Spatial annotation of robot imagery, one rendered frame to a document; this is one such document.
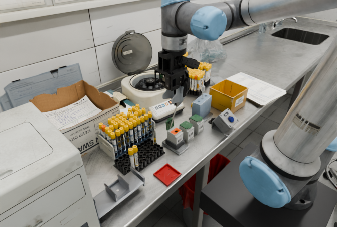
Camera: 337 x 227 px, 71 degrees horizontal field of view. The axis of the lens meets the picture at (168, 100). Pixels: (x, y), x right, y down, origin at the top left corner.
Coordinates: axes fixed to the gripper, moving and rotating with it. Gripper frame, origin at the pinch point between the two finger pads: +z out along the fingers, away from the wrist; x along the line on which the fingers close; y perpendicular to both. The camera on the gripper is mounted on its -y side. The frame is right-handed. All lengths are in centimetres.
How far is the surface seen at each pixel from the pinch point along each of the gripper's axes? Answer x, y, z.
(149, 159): -1.1, 13.2, 18.7
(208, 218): 8, -20, 85
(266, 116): -19, -173, 109
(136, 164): -1.7, 18.9, 16.9
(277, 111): -13, -191, 109
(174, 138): 0.8, 2.3, 14.8
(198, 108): -2.7, -17.2, 12.7
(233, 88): -1.6, -45.1, 13.7
